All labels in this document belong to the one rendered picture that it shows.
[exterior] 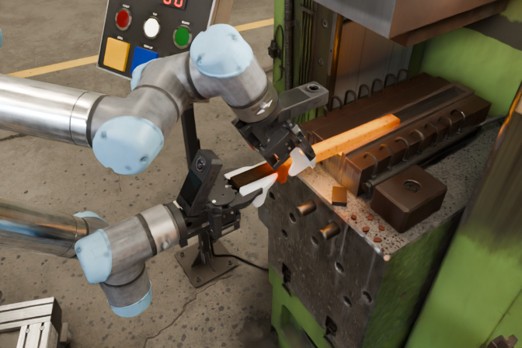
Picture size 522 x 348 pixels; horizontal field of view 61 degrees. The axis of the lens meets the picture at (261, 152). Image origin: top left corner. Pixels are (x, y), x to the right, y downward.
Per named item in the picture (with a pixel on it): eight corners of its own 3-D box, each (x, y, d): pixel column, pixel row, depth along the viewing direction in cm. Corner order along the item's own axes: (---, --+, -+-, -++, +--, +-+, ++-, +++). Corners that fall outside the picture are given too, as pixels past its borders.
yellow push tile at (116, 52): (122, 72, 119) (128, 44, 117) (102, 65, 122) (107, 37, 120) (127, 72, 120) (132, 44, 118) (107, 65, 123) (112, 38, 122)
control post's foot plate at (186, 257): (195, 291, 178) (193, 278, 172) (172, 254, 192) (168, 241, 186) (241, 266, 187) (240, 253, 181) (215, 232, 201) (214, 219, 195)
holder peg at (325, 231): (324, 245, 90) (325, 236, 88) (316, 236, 92) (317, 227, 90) (339, 235, 92) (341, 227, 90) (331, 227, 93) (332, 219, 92)
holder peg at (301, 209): (301, 220, 95) (301, 212, 93) (294, 213, 96) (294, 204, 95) (316, 212, 97) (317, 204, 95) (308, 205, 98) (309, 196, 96)
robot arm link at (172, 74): (108, 92, 63) (173, 75, 58) (141, 54, 71) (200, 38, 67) (136, 135, 67) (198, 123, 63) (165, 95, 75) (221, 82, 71)
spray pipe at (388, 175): (369, 197, 89) (371, 186, 87) (359, 189, 90) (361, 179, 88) (476, 137, 103) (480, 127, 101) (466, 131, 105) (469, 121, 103)
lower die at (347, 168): (356, 197, 92) (362, 167, 86) (297, 146, 105) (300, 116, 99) (481, 129, 110) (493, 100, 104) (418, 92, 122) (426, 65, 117)
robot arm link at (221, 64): (187, 27, 64) (240, 12, 60) (223, 75, 72) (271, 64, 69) (177, 70, 60) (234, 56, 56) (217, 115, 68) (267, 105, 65)
